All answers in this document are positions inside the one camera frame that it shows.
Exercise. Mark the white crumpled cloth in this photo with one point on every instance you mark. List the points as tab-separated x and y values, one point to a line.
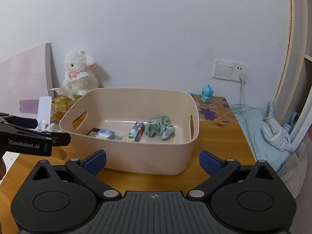
273	132

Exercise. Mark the purple flower patterned mat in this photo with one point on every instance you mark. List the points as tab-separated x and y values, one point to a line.
217	110

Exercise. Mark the green fabric scrunchie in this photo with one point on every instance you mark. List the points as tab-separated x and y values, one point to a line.
161	127

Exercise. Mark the white wall switch socket panel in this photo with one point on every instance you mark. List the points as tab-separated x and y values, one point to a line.
229	70

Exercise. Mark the white phone stand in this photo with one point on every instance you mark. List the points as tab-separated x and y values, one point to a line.
44	116

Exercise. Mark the black small box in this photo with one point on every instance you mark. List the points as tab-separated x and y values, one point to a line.
93	132

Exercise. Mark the white wardrobe frame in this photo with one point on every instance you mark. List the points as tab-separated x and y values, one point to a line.
294	90

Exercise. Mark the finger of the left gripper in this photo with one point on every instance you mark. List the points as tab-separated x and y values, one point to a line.
57	137
19	121

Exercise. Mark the blue white porcelain pattern box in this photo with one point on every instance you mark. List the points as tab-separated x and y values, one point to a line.
105	134

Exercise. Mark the grey plush blanket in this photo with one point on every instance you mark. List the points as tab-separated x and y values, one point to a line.
294	170

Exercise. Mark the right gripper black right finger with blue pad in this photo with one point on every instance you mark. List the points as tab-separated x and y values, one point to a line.
221	172

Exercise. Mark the blue cartoon figurine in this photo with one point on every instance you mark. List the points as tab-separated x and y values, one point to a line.
206	94

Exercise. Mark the beige plastic storage bin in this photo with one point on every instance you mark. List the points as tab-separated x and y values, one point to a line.
118	109

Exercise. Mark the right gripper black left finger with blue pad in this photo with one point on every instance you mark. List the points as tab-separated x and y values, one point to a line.
85	171

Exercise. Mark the white plush lamb toy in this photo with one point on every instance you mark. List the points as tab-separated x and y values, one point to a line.
79	78

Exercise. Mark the hello kitty blind box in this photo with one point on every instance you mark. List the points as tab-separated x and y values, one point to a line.
136	132

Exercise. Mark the light blue bed blanket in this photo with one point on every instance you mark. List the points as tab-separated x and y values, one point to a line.
260	148

